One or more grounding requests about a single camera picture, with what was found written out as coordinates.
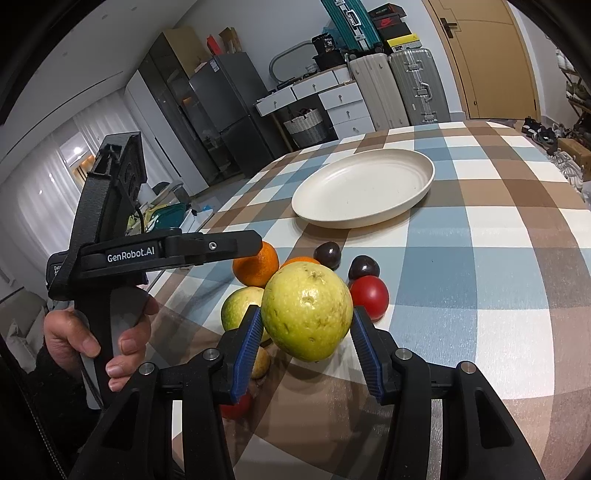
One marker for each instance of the person's left hand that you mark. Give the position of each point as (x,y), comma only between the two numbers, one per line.
(66,337)

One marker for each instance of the dark plum left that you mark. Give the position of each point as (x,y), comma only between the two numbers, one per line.
(328,254)

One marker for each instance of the red tomato near edge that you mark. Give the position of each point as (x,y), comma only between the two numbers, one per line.
(239,410)

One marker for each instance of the yellow longan lower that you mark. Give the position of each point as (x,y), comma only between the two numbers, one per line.
(261,365)

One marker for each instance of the oval mirror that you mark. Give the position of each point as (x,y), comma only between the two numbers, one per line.
(293,62)

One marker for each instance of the red tomato near plums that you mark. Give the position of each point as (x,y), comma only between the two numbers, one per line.
(371,293)

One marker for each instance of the teal suitcase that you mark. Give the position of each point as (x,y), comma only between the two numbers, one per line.
(354,24)

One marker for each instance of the beige suitcase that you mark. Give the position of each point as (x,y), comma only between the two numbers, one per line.
(380,91)

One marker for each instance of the cream round plate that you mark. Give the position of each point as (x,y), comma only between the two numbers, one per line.
(364,189)

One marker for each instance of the dark plum right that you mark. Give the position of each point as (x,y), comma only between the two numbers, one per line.
(363,265)

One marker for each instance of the dark grey refrigerator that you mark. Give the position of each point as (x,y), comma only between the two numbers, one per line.
(228,87)

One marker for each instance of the green guava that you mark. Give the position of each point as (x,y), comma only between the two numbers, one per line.
(235,306)

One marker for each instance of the silver aluminium suitcase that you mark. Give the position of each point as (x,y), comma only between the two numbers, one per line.
(420,86)

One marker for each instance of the stacked shoe boxes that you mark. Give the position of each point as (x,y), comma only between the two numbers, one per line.
(396,35)

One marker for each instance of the large orange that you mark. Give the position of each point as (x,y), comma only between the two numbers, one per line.
(256,270)

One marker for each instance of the dark plum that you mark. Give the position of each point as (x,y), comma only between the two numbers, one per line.
(328,254)
(363,265)

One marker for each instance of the white curtain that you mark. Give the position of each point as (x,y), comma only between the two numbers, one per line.
(39,198)

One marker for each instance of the white drawer desk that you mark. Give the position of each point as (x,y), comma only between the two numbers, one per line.
(339,95)

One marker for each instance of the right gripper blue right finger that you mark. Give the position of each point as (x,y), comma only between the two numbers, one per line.
(374,348)

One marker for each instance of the black glass cabinet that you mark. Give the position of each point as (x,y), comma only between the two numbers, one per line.
(166,70)

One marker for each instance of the wooden shoe rack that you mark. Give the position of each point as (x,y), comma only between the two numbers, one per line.
(578,96)

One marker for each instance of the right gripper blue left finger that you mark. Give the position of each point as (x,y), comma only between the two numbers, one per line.
(238,349)

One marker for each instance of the woven laundry basket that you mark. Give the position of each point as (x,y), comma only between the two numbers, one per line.
(308,129)

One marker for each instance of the wooden door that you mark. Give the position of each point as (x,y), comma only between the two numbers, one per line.
(489,58)

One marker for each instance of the small orange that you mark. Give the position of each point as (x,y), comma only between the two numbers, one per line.
(297,259)

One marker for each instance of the yellow-green guava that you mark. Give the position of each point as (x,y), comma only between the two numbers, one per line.
(307,310)

